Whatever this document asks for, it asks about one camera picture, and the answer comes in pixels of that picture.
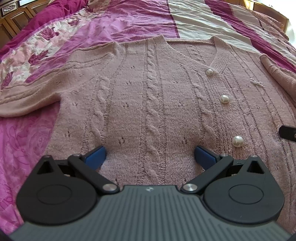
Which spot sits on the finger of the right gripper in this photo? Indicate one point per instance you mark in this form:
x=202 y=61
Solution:
x=287 y=132

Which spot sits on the dark wooden headboard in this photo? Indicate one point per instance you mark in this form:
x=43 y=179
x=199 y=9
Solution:
x=15 y=15

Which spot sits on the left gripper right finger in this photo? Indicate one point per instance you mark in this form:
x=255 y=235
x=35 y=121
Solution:
x=239 y=191

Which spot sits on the pink magenta striped bedspread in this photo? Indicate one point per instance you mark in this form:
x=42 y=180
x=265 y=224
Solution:
x=63 y=26

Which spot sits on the pink cable-knit cardigan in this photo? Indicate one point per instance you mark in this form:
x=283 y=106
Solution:
x=151 y=102

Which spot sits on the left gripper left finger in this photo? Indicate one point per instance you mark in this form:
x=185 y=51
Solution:
x=58 y=192

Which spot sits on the pink knit garment far corner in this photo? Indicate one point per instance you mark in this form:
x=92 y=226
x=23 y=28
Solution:
x=272 y=26

